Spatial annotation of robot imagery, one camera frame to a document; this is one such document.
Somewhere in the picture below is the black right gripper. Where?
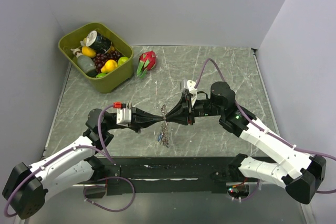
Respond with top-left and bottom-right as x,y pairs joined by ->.
165,92 -> 224,125

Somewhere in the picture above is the round metal key ring plate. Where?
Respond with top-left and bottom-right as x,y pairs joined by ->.
157,104 -> 169,148

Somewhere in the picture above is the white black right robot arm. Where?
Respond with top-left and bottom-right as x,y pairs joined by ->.
165,80 -> 327,204

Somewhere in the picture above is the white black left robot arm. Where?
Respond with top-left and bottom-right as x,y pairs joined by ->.
2,103 -> 164,219

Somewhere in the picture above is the olive green plastic bin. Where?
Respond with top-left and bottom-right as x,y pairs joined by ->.
58,23 -> 134,93

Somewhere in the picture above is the red dragon fruit toy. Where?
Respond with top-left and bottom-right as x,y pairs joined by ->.
136,50 -> 156,78

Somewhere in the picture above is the green lime toy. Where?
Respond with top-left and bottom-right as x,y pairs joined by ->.
96,73 -> 107,78

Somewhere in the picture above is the yellow pear toy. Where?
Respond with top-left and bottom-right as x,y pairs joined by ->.
101,59 -> 118,73

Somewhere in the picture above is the green apple toy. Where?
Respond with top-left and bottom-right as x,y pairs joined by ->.
117,56 -> 129,66

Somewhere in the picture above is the dark purple grape bunch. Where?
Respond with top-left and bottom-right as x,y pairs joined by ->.
93,51 -> 122,73

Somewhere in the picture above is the grey pump bottle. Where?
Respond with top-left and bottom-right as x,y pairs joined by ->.
71,48 -> 98,78

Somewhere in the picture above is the black cylindrical can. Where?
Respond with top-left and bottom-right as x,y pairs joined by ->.
86,30 -> 112,54

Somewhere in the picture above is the yellow lemon toy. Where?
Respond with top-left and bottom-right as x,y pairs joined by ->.
81,46 -> 97,58

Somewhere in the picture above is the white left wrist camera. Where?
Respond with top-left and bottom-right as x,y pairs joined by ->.
113,102 -> 132,126

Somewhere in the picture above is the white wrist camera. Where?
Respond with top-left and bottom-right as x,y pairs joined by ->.
180,79 -> 197,108
113,102 -> 132,126

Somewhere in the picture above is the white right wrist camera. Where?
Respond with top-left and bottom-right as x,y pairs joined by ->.
180,79 -> 197,108

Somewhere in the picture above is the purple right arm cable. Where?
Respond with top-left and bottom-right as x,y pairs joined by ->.
195,58 -> 336,201

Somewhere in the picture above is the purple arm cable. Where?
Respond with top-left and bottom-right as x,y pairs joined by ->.
195,58 -> 336,201
4,104 -> 137,218

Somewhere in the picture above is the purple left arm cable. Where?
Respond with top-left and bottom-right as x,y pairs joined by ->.
4,104 -> 137,218

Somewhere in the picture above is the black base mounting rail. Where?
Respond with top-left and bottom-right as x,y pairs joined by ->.
72,157 -> 266,196

